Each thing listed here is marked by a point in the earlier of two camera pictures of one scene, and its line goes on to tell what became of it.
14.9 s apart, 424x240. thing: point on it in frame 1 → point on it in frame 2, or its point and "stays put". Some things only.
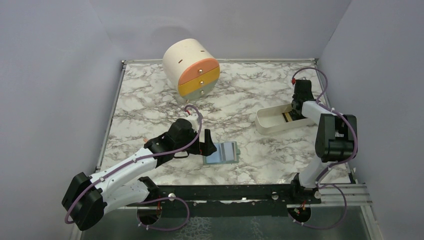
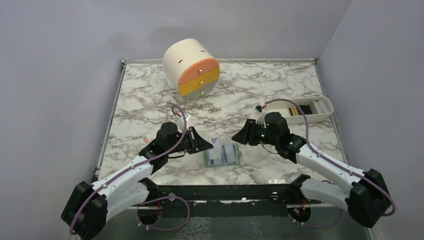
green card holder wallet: x=226 y=153 stays put
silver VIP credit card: x=215 y=157 → x=229 y=153
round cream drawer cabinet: x=191 y=68 stays put
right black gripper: x=312 y=96 → x=246 y=135
